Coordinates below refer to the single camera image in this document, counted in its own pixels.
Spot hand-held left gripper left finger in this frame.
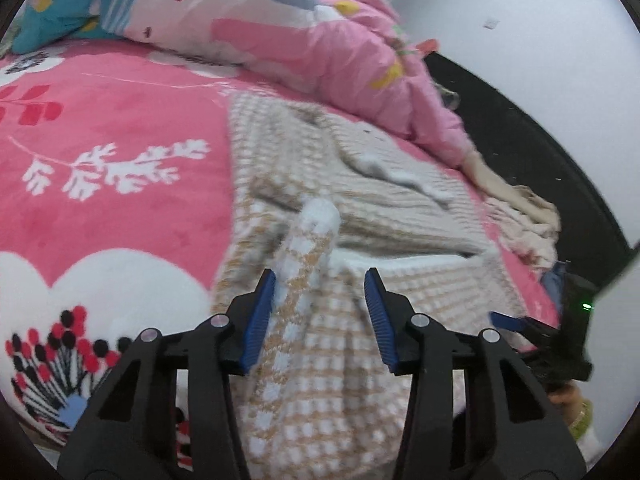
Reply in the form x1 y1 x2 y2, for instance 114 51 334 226
56 268 277 480

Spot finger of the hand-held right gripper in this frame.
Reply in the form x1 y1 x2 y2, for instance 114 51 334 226
489 311 558 348

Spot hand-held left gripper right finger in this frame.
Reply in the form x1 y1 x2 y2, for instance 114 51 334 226
364 267 587 480

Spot beige white houndstooth coat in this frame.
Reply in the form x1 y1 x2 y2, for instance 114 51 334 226
212 92 523 480

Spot beige crumpled clothes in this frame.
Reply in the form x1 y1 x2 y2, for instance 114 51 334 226
462 152 561 268

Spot person's right hand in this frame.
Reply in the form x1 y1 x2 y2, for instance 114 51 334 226
547 382 588 423

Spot blue jeans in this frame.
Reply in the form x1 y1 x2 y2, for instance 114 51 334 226
540 262 568 311

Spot black headboard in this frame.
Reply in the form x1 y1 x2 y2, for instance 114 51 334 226
422 52 633 291

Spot plaid cloth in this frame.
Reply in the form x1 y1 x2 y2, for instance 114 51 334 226
437 82 461 111

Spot pink floral blanket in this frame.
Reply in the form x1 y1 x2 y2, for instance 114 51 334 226
0 40 561 461

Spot pink and blue printed quilt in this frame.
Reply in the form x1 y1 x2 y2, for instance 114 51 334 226
10 0 476 166

